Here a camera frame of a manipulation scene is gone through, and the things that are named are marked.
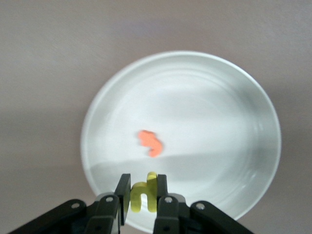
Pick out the yellow foam letter h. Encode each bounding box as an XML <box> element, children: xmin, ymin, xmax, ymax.
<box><xmin>130</xmin><ymin>172</ymin><xmax>158</xmax><ymax>214</ymax></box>

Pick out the orange foam letter f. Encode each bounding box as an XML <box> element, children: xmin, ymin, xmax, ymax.
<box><xmin>137</xmin><ymin>130</ymin><xmax>164</xmax><ymax>158</ymax></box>

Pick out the beige round plate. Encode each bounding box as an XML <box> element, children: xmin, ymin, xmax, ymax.
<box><xmin>80</xmin><ymin>50</ymin><xmax>282</xmax><ymax>234</ymax></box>

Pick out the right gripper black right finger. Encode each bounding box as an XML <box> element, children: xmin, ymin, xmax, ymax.
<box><xmin>153</xmin><ymin>174</ymin><xmax>182</xmax><ymax>234</ymax></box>

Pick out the brown table cover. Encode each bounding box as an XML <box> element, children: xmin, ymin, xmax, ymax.
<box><xmin>0</xmin><ymin>0</ymin><xmax>312</xmax><ymax>234</ymax></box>

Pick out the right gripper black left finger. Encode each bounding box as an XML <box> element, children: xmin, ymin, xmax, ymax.
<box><xmin>85</xmin><ymin>173</ymin><xmax>132</xmax><ymax>234</ymax></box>

